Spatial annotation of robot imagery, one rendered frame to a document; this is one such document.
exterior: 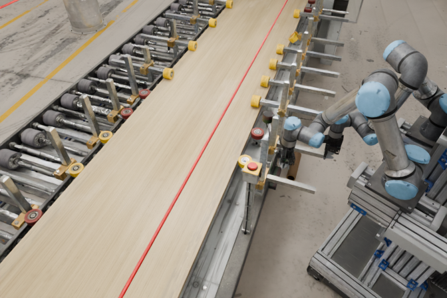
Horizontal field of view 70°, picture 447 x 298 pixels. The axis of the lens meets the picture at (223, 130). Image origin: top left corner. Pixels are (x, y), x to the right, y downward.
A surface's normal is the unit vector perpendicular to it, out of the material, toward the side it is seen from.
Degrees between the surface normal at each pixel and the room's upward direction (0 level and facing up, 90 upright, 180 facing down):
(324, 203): 0
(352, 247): 0
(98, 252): 0
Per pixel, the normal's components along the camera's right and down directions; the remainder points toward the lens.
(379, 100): -0.63, 0.45
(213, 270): 0.00, -0.73
